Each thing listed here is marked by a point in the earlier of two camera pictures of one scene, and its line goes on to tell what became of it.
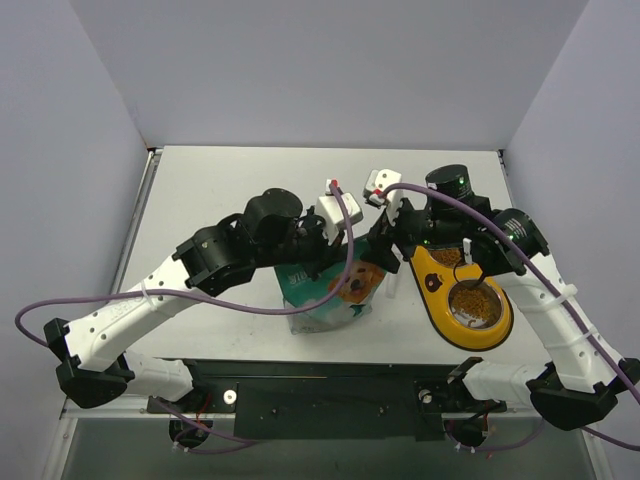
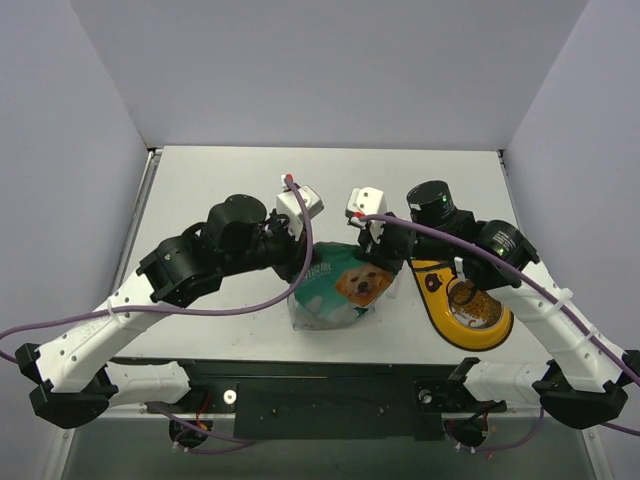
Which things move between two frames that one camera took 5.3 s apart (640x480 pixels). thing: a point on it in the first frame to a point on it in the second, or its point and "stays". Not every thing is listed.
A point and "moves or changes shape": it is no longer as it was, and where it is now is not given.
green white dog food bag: [352, 300] stays
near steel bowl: [475, 307] stays
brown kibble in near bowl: [472, 301] stays
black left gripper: [326, 252] to [298, 255]
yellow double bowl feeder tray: [434, 284] stays
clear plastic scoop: [390, 259] moves or changes shape
